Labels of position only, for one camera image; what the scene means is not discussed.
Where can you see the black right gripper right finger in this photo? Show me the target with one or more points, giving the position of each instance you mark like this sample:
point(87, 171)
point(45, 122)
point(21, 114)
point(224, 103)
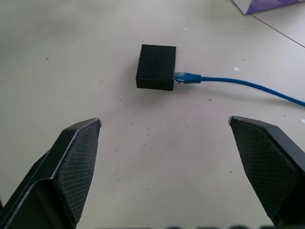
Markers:
point(269, 167)

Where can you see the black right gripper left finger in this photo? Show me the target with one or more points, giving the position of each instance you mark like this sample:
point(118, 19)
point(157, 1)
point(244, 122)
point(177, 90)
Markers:
point(59, 171)

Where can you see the purple and white box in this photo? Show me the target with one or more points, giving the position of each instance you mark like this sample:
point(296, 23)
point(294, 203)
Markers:
point(257, 5)

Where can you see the black rectangular box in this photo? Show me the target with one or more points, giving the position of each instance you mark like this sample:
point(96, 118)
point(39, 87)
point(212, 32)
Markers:
point(156, 69)

